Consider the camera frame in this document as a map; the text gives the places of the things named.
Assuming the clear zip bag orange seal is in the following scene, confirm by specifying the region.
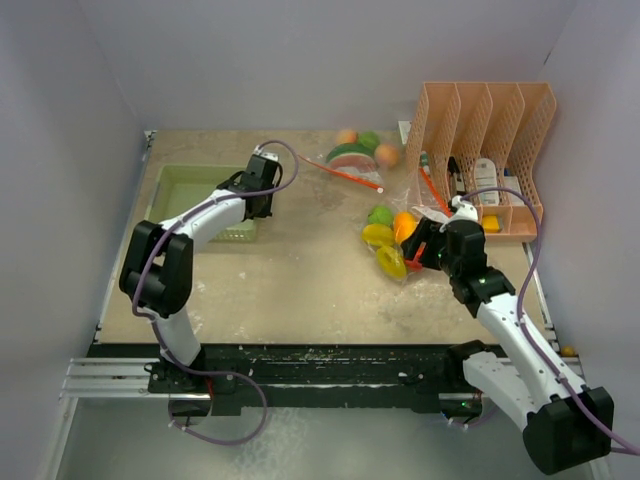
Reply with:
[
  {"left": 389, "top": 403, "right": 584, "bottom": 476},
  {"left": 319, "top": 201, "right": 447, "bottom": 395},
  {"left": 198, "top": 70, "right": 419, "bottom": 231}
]
[{"left": 360, "top": 166, "right": 451, "bottom": 282}]

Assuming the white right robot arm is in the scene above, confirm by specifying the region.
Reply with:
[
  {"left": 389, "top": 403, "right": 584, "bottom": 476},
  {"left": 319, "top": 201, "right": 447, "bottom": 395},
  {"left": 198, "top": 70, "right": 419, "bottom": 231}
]
[{"left": 401, "top": 218, "right": 614, "bottom": 475}]

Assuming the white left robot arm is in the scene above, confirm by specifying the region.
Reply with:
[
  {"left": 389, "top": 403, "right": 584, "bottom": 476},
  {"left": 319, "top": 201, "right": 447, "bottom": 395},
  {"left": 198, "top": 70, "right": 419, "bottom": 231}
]
[{"left": 119, "top": 154, "right": 283, "bottom": 392}]

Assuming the yellow fake starfruit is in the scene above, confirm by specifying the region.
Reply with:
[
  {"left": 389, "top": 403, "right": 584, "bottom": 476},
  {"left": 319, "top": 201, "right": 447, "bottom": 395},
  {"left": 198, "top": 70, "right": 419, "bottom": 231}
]
[{"left": 361, "top": 224, "right": 395, "bottom": 247}]

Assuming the green fake custard apple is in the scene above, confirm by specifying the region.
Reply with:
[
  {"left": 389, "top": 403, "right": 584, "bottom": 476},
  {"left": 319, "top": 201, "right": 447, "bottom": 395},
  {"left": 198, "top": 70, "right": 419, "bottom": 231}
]
[{"left": 367, "top": 205, "right": 394, "bottom": 227}]

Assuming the fake watermelon slice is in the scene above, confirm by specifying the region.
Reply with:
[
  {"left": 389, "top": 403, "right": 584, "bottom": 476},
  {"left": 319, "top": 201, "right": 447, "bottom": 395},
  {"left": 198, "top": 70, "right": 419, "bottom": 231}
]
[{"left": 325, "top": 143, "right": 378, "bottom": 172}]

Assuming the fake peach left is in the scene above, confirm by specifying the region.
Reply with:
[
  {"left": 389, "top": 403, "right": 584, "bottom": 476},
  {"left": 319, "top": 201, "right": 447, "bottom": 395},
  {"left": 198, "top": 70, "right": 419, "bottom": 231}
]
[{"left": 335, "top": 129, "right": 358, "bottom": 145}]

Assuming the fake peach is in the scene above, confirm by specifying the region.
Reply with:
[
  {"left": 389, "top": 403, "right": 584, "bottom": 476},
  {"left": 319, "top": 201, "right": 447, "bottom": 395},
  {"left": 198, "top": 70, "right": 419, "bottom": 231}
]
[
  {"left": 335, "top": 129, "right": 358, "bottom": 145},
  {"left": 374, "top": 144, "right": 400, "bottom": 168}
]

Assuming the fake peach right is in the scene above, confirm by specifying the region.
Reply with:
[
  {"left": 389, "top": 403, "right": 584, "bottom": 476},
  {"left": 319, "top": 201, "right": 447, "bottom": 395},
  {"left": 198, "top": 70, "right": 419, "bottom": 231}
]
[{"left": 374, "top": 144, "right": 400, "bottom": 168}]

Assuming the green fake leafy vegetable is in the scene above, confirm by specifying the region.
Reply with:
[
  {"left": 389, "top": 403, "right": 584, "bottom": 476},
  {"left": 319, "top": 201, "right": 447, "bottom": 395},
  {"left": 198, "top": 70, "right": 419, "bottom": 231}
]
[{"left": 357, "top": 131, "right": 381, "bottom": 151}]

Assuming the yellow block in organizer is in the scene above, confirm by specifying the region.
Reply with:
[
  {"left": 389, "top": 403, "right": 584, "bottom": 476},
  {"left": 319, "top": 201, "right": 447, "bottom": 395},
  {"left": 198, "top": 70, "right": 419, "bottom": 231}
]
[{"left": 482, "top": 215, "right": 502, "bottom": 234}]

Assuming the white bottle in organizer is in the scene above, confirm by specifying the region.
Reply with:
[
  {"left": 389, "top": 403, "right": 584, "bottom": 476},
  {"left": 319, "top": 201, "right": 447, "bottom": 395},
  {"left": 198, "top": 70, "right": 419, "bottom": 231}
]
[{"left": 474, "top": 158, "right": 500, "bottom": 206}]

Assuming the black item in organizer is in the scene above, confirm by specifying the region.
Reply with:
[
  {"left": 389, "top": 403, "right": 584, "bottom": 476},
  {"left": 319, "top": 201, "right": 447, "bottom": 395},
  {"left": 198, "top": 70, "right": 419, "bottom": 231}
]
[{"left": 447, "top": 156, "right": 467, "bottom": 196}]

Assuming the white box in organizer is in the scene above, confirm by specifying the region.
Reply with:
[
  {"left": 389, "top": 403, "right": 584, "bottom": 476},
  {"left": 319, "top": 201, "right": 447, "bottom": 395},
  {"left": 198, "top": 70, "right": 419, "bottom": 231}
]
[{"left": 504, "top": 169, "right": 525, "bottom": 206}]

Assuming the light green perforated basket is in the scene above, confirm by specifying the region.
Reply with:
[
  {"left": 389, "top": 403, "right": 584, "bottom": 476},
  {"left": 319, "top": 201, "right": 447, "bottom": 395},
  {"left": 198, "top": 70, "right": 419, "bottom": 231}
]
[{"left": 145, "top": 164, "right": 241, "bottom": 223}]

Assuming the white green tube in organizer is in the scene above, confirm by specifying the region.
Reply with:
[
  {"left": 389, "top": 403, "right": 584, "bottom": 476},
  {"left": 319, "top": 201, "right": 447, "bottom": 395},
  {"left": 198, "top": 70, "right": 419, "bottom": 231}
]
[{"left": 420, "top": 151, "right": 430, "bottom": 176}]

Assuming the orange plastic file organizer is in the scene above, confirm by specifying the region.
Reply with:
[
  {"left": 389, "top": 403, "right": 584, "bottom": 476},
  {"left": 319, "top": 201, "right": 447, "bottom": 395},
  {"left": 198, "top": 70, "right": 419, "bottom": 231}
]
[{"left": 405, "top": 82, "right": 557, "bottom": 243}]

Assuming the small white box behind organizer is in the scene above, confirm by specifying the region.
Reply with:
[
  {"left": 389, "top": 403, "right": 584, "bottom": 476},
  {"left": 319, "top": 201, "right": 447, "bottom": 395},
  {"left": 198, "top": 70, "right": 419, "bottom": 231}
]
[{"left": 397, "top": 120, "right": 412, "bottom": 146}]

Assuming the small yellow ball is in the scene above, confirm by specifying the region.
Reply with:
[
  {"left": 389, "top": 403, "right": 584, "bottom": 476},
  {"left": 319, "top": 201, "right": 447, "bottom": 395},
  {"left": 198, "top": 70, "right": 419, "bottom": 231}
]
[{"left": 561, "top": 346, "right": 576, "bottom": 357}]

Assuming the yellow fake pineapple ring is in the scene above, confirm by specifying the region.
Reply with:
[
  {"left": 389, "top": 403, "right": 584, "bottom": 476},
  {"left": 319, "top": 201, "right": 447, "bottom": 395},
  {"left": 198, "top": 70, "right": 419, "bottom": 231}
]
[{"left": 375, "top": 245, "right": 407, "bottom": 278}]

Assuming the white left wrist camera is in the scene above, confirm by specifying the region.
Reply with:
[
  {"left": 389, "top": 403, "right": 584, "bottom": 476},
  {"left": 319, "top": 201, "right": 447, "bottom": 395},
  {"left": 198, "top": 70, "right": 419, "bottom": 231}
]
[{"left": 252, "top": 145, "right": 279, "bottom": 162}]

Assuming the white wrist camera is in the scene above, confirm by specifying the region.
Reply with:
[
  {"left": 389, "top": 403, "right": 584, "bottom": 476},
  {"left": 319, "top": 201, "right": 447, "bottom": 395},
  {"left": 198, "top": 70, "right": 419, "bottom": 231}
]
[
  {"left": 252, "top": 145, "right": 279, "bottom": 162},
  {"left": 449, "top": 195, "right": 479, "bottom": 222}
]

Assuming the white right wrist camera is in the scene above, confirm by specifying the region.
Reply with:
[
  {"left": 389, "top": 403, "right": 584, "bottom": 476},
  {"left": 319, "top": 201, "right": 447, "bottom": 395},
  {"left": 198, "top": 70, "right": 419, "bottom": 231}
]
[{"left": 449, "top": 195, "right": 479, "bottom": 222}]

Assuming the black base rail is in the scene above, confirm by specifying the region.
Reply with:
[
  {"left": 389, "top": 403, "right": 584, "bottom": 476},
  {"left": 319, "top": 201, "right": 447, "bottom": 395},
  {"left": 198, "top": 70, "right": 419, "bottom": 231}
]
[{"left": 147, "top": 342, "right": 506, "bottom": 416}]

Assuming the aluminium frame rail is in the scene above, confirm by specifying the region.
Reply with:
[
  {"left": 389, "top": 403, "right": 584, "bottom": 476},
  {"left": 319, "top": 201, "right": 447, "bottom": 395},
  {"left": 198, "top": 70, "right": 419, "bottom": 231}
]
[{"left": 60, "top": 358, "right": 167, "bottom": 399}]

